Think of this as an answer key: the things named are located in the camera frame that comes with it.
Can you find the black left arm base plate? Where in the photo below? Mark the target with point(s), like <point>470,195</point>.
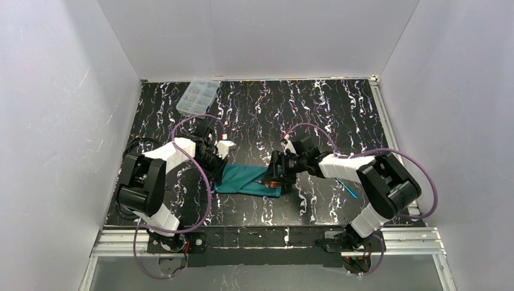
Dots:
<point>176,241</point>

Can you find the aluminium right side rail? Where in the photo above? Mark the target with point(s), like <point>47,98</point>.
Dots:
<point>392,134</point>

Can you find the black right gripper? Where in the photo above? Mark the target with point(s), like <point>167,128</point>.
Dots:
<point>277,169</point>

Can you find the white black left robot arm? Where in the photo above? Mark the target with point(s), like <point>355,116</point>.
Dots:
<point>141,183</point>

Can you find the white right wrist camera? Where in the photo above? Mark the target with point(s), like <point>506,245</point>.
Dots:
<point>287,145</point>

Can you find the aluminium front frame rail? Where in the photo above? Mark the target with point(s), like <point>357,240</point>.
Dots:
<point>125,242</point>

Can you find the clear plastic screw organizer box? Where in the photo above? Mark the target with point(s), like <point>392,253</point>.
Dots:
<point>198,97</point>

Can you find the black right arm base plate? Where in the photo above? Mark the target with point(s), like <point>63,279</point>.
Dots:
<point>333,241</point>

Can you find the teal cloth napkin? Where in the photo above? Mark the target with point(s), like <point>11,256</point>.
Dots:
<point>245,179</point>

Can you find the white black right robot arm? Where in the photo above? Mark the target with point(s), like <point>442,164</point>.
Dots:
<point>387,184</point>

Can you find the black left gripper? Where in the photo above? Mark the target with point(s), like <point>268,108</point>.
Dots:
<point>219,165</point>

